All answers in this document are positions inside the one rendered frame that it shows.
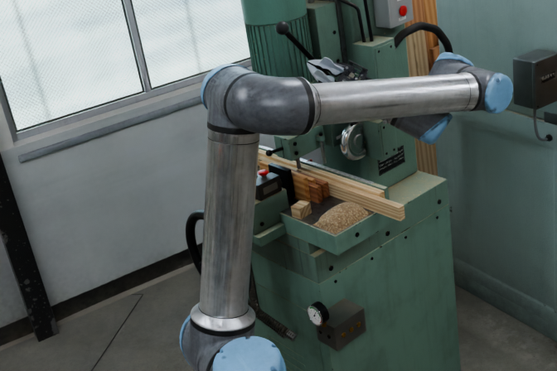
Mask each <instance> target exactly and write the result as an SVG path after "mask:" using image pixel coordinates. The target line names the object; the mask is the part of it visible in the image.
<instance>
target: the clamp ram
mask: <svg viewBox="0 0 557 371"><path fill-rule="evenodd" d="M268 166H269V173H270V172H273V173H274V174H277V175H279V176H280V181H281V186H282V187H283V188H284V189H286V191H287V196H288V198H291V199H292V198H294V197H295V192H294V187H293V177H292V172H291V169H288V168H286V167H283V166H279V165H276V164H274V163H269V164H268Z"/></svg>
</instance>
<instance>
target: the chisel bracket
mask: <svg viewBox="0 0 557 371"><path fill-rule="evenodd" d="M319 133H322V134H323V135H324V132H323V126H322V125H319V126H313V128H312V130H311V131H310V132H309V133H307V134H303V135H296V136H278V135H274V141H275V146H276V148H279V147H283V150H282V151H279V152H277V156H278V157H282V158H284V159H287V160H290V161H294V160H296V159H298V158H300V157H302V156H304V155H306V154H308V153H309V152H312V151H314V150H316V149H318V148H319V147H321V143H320V142H319V141H317V140H316V136H317V135H318V134H319Z"/></svg>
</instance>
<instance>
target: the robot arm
mask: <svg viewBox="0 0 557 371"><path fill-rule="evenodd" d="M353 64H354V65H353ZM351 65H352V66H351ZM356 65H357V66H359V67H361V68H362V69H360V68H358V67H357V66H356ZM307 66H308V69H309V71H310V72H311V74H312V76H313V77H314V78H315V79H316V81H317V82H318V84H310V83H309V82H308V81H307V80H306V79H305V78H303V77H274V76H267V75H261V74H259V73H256V72H254V71H252V70H249V69H248V68H247V67H245V66H242V65H235V64H223V65H219V66H217V67H215V68H214V69H213V70H212V71H211V72H210V73H209V74H207V76H206V77H205V78H204V80H203V82H202V85H201V100H202V103H203V104H204V106H205V108H206V109H207V110H208V112H207V129H208V139H207V157H206V190H205V207H204V224H203V241H202V259H201V292H200V302H199V303H198V304H196V305H195V306H194V307H193V308H192V309H191V314H190V315H189V316H188V317H187V318H186V320H185V321H184V323H183V325H182V328H181V332H180V337H179V338H180V346H181V350H182V353H183V355H184V357H185V359H186V361H187V362H188V363H189V364H190V365H191V366H192V368H193V369H194V370H195V371H286V365H285V363H284V360H283V357H282V355H281V353H280V351H279V349H278V348H277V347H276V345H275V344H274V343H272V342H271V341H269V340H267V339H265V338H262V337H258V336H254V328H255V312H254V310H253V309H252V308H251V307H250V306H249V305H248V300H249V276H250V264H251V252H252V239H253V227H254V204H255V192H256V180H257V168H258V155H259V134H260V133H261V134H267V135H278V136H296V135H303V134H307V133H309V132H310V131H311V130H312V128H313V126H319V125H328V124H336V123H352V122H360V121H369V120H377V119H381V120H383V123H384V124H387V123H388V124H390V125H392V126H395V127H396V128H398V129H399V130H401V131H403V132H405V133H408V134H409V135H410V136H412V137H415V138H417V139H418V140H419V141H422V142H425V143H427V144H429V145H433V144H435V143H436V141H437V140H438V138H439V137H440V135H441V134H442V132H443V130H444V129H445V128H446V127H447V125H448V123H449V122H450V121H451V119H452V117H453V116H452V114H450V113H451V112H460V111H463V112H470V111H478V110H483V111H487V112H488V113H501V112H502V111H504V110H505V109H506V108H507V107H508V105H509V103H510V102H511V99H512V95H513V84H512V82H511V79H510V78H509V77H508V76H506V75H503V74H502V73H499V72H497V73H496V72H493V71H490V70H484V69H480V68H477V67H474V65H473V63H472V62H471V61H470V60H468V59H466V58H464V57H462V56H460V55H455V54H453V53H450V52H444V53H442V54H440V55H439V56H438V59H437V60H436V61H435V62H434V63H433V67H432V69H431V71H430V72H429V74H428V75H426V76H414V77H402V78H390V79H371V78H369V77H367V73H368V69H366V68H364V67H363V66H361V65H358V64H357V63H355V62H353V61H351V60H349V64H346V63H334V62H332V60H331V59H329V58H327V57H324V58H323V59H322V60H309V61H308V63H307ZM317 68H320V69H321V70H319V69H317ZM355 68H357V69H358V70H361V72H359V71H357V70H355ZM322 70H324V71H328V72H329V73H330V74H331V75H332V76H334V77H337V76H339V75H340V76H339V78H338V80H337V82H335V79H334V78H333V77H332V76H330V75H325V73H324V72H322Z"/></svg>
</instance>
